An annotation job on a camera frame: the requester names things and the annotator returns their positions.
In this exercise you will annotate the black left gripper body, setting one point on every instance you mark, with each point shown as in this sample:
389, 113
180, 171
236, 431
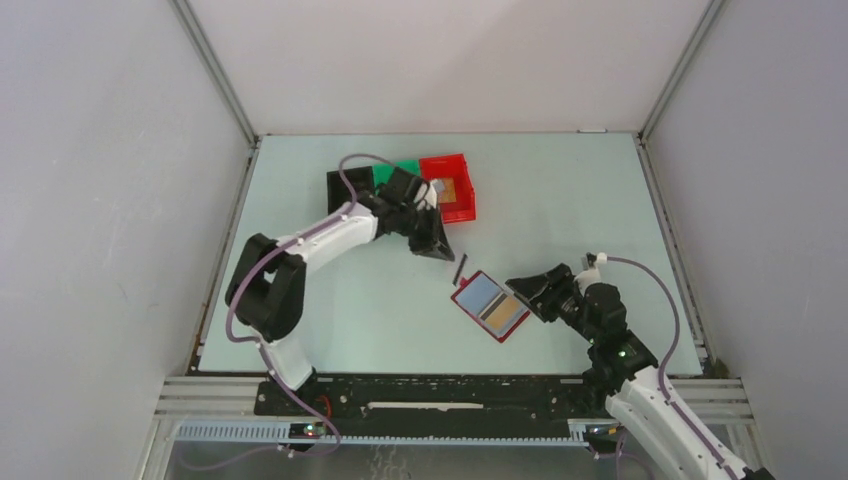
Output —
404, 226

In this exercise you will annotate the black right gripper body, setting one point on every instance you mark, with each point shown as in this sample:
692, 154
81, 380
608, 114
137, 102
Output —
573, 306

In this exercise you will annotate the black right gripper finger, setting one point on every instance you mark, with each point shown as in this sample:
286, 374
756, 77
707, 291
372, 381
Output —
549, 311
556, 283

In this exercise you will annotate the red leather card holder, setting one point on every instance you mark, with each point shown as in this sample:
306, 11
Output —
479, 322

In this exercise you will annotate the orange tan credit card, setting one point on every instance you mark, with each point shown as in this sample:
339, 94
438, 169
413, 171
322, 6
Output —
500, 329

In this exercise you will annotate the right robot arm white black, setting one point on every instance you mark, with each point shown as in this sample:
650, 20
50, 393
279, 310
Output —
626, 378

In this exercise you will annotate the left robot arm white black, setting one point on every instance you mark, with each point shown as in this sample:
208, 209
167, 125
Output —
266, 293

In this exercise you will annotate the orange card in red bin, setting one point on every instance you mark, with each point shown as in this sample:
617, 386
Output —
446, 191

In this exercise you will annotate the green plastic bin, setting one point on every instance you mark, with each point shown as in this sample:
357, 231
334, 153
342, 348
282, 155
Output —
381, 172

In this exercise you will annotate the black plastic bin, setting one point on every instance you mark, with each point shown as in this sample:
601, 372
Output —
360, 178

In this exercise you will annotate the red plastic bin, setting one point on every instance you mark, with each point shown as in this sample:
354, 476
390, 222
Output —
453, 166

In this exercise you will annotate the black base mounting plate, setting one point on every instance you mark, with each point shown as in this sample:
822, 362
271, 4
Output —
450, 407

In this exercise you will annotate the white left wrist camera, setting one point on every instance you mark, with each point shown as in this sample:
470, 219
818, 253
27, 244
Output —
436, 193

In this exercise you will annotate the aluminium frame rail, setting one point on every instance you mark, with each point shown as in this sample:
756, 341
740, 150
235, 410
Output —
208, 396

